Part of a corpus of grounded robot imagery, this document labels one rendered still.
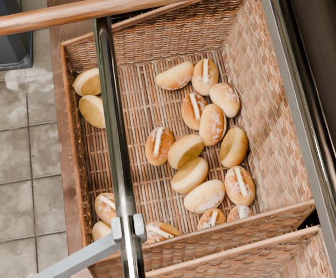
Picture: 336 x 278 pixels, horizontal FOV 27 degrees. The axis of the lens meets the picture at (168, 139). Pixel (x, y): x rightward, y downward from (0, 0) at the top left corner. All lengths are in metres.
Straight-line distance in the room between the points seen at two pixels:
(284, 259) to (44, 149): 1.15
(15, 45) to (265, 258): 1.37
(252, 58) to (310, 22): 0.78
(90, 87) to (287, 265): 0.64
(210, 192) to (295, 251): 0.25
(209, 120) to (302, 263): 0.41
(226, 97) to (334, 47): 0.84
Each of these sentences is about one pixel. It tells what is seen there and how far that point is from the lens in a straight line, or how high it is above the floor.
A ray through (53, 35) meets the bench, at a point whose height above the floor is 0.58.
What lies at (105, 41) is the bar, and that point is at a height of 1.17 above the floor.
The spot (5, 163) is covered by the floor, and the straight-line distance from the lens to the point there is 2.38.
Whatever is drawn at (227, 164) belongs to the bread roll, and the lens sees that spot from 1.58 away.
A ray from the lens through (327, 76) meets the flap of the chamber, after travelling 0.78.
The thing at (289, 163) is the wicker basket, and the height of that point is 0.78.
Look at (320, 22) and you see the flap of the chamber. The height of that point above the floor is 1.41.
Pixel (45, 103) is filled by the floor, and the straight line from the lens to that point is 2.45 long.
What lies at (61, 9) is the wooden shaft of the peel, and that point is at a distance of 1.11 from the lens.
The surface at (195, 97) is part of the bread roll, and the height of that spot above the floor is 0.64.
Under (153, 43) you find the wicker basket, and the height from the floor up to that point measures 0.67.
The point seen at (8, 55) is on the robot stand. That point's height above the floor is 0.08.
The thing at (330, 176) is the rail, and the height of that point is 1.44.
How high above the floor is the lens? 2.07
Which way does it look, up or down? 63 degrees down
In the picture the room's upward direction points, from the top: 9 degrees counter-clockwise
